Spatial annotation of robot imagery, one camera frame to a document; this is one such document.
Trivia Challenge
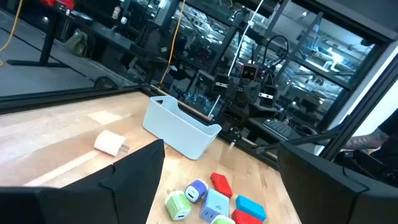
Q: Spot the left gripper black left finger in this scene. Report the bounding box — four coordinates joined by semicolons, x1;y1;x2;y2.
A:
0;139;166;224

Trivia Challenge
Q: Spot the white cable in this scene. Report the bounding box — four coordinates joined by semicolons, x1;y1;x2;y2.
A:
228;0;265;77

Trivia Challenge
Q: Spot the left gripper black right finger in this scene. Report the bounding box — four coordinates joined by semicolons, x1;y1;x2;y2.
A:
277;141;398;224

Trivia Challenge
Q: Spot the red container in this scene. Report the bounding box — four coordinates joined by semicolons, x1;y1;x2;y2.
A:
40;0;75;9

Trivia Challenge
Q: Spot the green bag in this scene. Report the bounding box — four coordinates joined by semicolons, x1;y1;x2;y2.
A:
64;28;89;58

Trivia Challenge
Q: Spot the laptop keyboard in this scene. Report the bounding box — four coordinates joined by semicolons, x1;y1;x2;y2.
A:
262;119;301;141

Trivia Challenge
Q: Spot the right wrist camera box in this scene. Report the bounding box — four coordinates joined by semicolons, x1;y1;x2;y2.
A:
241;63;259;81

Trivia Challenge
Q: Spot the person's forearm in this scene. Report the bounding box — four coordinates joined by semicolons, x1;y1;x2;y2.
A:
343;128;390;151

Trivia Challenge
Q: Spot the black aluminium table frame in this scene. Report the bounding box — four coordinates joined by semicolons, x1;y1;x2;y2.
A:
0;62;398;170

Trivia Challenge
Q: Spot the cyan plastic box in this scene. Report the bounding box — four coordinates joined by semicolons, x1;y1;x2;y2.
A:
235;195;267;222

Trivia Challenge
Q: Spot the pink wall charger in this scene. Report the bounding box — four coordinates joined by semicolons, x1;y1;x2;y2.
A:
93;129;130;157

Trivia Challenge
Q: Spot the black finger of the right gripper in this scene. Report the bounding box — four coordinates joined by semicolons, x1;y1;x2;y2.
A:
214;73;230;93
258;85;278;108

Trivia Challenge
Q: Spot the person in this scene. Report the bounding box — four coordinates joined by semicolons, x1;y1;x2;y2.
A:
377;107;398;147

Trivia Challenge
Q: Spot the pale grey plastic bin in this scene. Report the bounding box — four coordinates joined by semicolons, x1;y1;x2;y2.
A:
142;95;223;161

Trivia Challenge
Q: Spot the purple and white wall charger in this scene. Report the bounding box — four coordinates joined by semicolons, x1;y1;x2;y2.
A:
184;179;209;203

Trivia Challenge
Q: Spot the black desk frame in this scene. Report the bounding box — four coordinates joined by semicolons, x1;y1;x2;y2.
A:
7;0;175;68

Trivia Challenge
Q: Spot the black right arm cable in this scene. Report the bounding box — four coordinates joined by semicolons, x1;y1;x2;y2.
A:
262;34;290;68

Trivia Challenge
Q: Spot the red plastic box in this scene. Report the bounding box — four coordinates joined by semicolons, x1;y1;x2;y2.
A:
231;208;264;224
210;172;234;199

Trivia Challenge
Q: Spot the yellow cable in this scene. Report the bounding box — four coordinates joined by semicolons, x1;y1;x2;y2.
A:
0;0;24;68
159;0;187;90

